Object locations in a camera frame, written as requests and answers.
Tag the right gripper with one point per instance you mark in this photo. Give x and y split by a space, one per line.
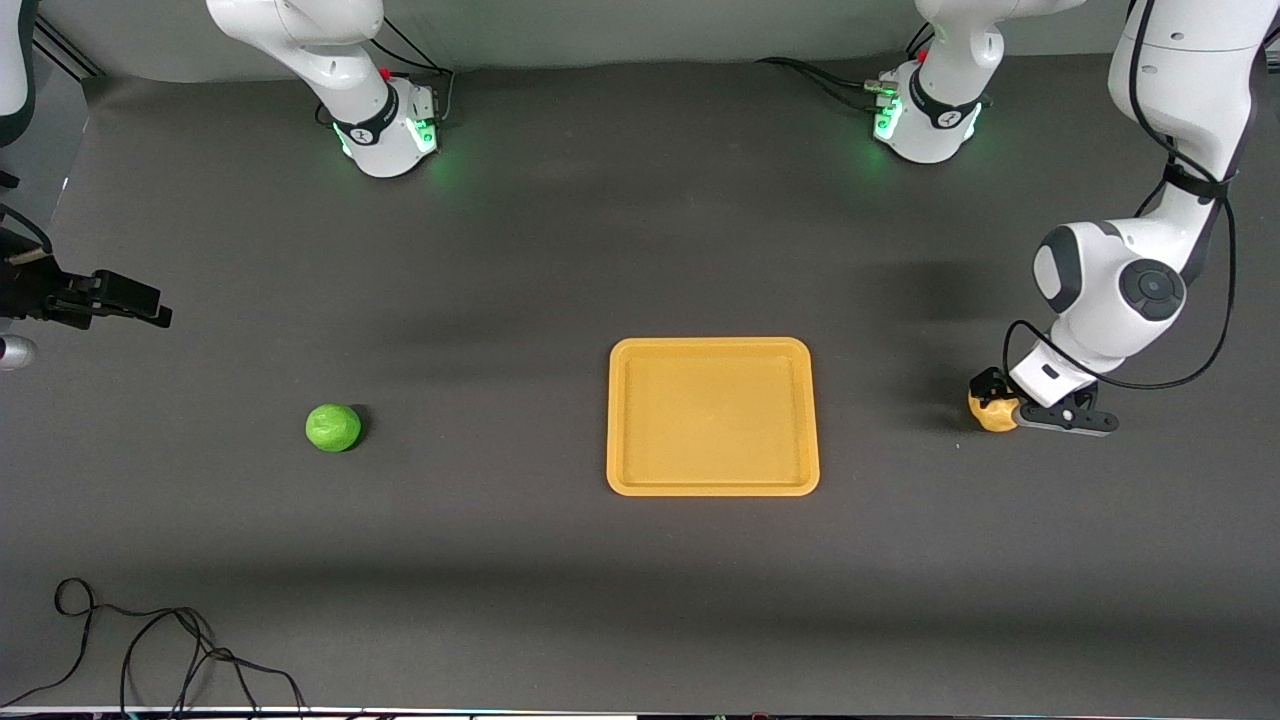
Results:
28 292

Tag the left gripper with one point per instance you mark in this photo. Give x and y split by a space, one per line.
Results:
987 383

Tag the yellow potato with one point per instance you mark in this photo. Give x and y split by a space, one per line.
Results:
995 415

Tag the yellow plastic tray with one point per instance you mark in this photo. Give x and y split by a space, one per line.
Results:
712 418

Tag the black frame bar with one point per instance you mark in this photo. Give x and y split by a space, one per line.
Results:
70 52

